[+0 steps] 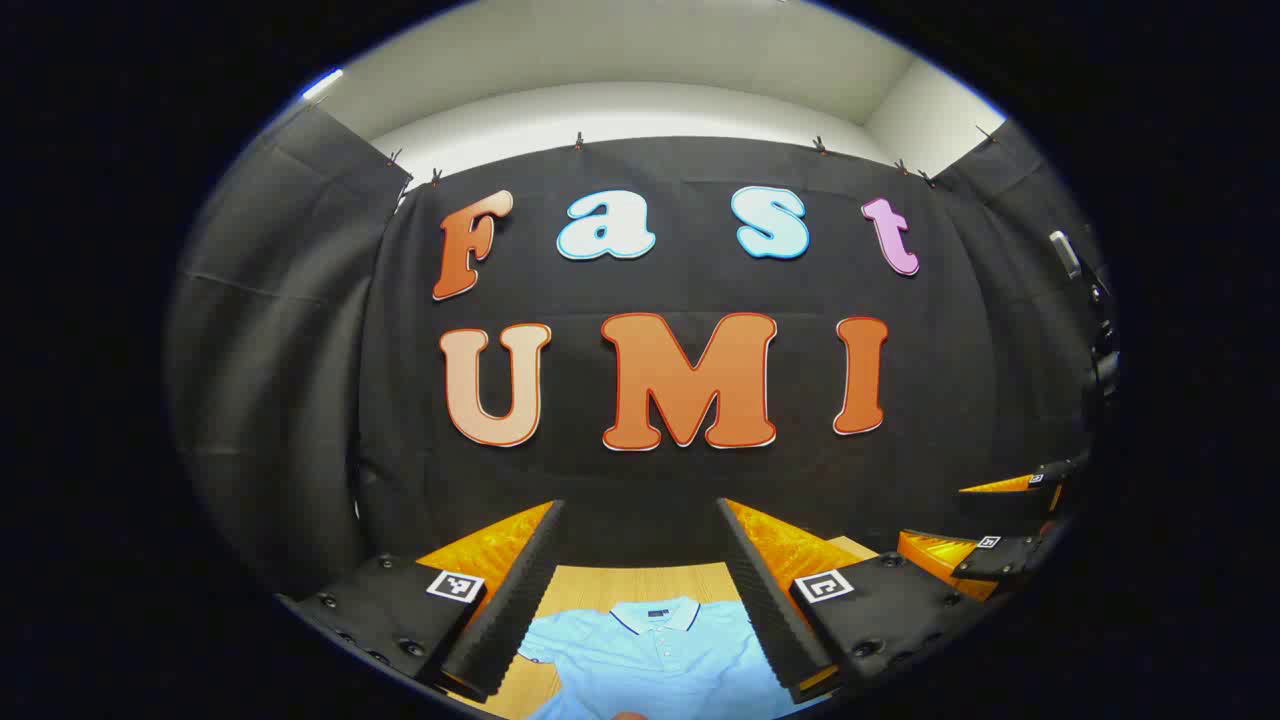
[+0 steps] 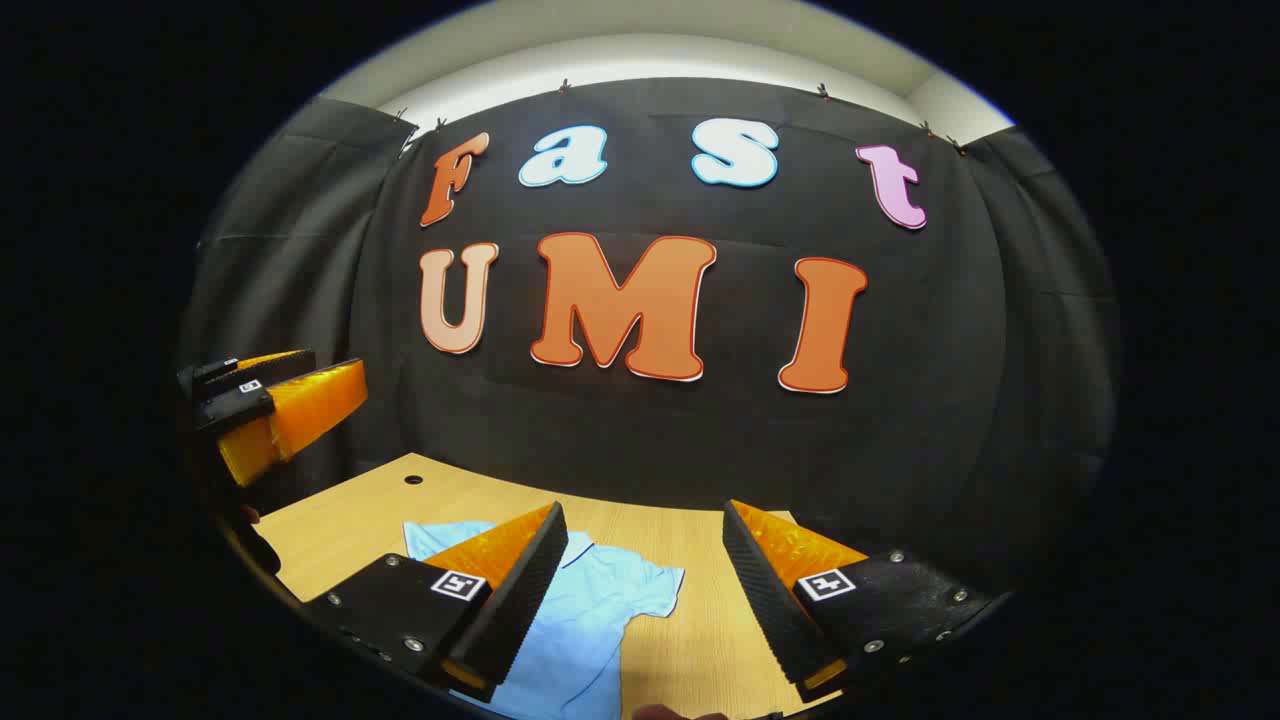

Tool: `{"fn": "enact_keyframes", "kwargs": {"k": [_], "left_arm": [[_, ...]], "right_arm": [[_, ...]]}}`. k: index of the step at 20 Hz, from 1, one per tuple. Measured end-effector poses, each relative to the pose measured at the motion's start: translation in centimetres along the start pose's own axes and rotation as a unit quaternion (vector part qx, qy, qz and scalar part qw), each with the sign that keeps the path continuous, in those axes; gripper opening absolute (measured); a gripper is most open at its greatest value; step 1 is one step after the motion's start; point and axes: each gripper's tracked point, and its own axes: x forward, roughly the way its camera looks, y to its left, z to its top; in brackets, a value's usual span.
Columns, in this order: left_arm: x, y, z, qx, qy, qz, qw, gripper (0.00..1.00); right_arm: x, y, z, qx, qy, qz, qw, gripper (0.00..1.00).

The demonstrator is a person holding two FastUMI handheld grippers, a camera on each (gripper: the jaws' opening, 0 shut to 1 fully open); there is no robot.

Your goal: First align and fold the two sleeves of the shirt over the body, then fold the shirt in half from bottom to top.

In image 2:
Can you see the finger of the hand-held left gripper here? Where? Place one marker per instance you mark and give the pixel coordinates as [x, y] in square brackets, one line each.
[250, 375]
[300, 410]

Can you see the black backdrop cloth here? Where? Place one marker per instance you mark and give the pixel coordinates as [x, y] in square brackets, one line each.
[650, 440]

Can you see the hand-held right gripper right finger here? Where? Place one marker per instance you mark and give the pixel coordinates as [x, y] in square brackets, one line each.
[765, 600]

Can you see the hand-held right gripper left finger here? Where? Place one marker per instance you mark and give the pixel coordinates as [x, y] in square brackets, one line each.
[520, 600]

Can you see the light blue T-shirt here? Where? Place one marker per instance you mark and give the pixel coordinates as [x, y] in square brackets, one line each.
[600, 610]

